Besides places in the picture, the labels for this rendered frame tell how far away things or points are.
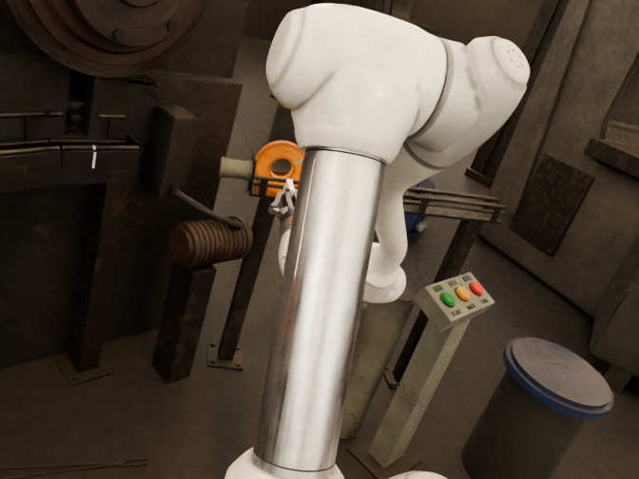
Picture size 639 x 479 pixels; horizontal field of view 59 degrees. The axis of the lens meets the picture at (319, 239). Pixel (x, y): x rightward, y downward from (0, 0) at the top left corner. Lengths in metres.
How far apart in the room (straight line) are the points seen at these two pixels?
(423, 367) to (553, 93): 2.32
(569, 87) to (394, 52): 2.93
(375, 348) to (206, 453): 0.54
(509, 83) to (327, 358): 0.39
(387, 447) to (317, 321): 1.15
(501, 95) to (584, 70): 2.82
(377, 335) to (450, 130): 0.95
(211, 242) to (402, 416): 0.73
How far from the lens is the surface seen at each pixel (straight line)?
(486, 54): 0.72
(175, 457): 1.64
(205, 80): 1.66
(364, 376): 1.67
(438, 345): 1.54
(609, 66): 3.47
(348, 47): 0.64
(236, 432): 1.74
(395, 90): 0.66
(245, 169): 1.60
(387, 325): 1.57
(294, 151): 1.61
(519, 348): 1.80
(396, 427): 1.71
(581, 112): 3.50
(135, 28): 1.30
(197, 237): 1.53
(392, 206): 0.95
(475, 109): 0.73
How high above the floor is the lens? 1.22
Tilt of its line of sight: 24 degrees down
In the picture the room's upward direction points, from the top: 19 degrees clockwise
